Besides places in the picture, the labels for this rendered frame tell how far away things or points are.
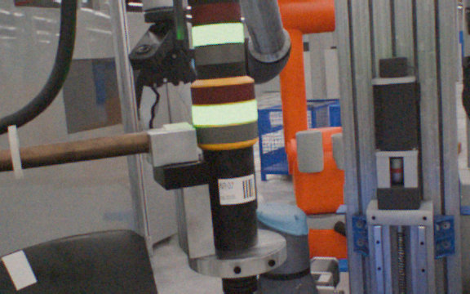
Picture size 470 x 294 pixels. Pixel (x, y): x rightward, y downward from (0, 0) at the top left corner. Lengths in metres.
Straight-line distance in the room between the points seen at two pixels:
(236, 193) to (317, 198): 4.02
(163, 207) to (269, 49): 4.10
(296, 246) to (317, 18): 3.35
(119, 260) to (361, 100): 0.88
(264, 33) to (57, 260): 0.80
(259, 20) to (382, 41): 0.29
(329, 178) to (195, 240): 4.00
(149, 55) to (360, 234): 0.71
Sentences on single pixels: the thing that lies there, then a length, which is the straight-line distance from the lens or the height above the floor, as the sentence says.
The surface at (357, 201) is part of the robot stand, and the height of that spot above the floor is 1.25.
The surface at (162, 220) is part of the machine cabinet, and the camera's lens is 5.28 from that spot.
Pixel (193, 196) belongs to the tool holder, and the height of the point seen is 1.50.
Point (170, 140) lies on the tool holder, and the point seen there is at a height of 1.54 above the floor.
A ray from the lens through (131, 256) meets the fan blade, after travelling 0.53.
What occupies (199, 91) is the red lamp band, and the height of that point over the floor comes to 1.57.
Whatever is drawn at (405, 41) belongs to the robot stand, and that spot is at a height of 1.60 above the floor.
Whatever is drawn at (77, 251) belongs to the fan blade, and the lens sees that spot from 0.52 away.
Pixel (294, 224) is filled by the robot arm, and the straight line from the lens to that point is 1.21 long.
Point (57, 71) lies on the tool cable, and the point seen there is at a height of 1.59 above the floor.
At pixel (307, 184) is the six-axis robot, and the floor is 0.63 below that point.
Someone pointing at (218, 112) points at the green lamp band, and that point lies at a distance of 0.36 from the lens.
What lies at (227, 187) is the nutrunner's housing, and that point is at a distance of 0.38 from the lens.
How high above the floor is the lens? 1.59
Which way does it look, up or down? 8 degrees down
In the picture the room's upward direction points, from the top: 5 degrees counter-clockwise
